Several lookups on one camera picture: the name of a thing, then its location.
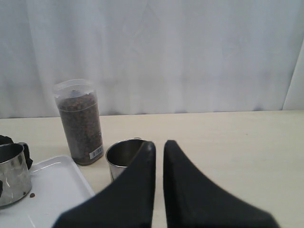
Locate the clear plastic pitcher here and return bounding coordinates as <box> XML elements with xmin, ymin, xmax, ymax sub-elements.
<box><xmin>53</xmin><ymin>79</ymin><xmax>104</xmax><ymax>166</ymax></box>

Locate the white curtain backdrop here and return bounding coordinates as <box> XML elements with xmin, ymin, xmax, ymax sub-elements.
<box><xmin>0</xmin><ymin>0</ymin><xmax>304</xmax><ymax>118</ymax></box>

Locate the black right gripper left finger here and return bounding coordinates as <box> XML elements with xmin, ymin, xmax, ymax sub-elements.
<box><xmin>53</xmin><ymin>141</ymin><xmax>156</xmax><ymax>228</ymax></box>

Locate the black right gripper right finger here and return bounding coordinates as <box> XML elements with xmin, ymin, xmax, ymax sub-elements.
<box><xmin>163</xmin><ymin>140</ymin><xmax>279</xmax><ymax>228</ymax></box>

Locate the white plastic tray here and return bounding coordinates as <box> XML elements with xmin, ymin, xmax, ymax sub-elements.
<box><xmin>0</xmin><ymin>155</ymin><xmax>95</xmax><ymax>228</ymax></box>

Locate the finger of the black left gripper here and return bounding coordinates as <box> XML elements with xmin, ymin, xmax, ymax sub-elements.
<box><xmin>0</xmin><ymin>135</ymin><xmax>13</xmax><ymax>145</ymax></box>
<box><xmin>18</xmin><ymin>142</ymin><xmax>33</xmax><ymax>170</ymax></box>

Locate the steel mug with kibble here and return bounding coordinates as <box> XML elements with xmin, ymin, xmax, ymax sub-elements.
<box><xmin>105</xmin><ymin>138</ymin><xmax>145</xmax><ymax>181</ymax></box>
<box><xmin>0</xmin><ymin>143</ymin><xmax>32</xmax><ymax>207</ymax></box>

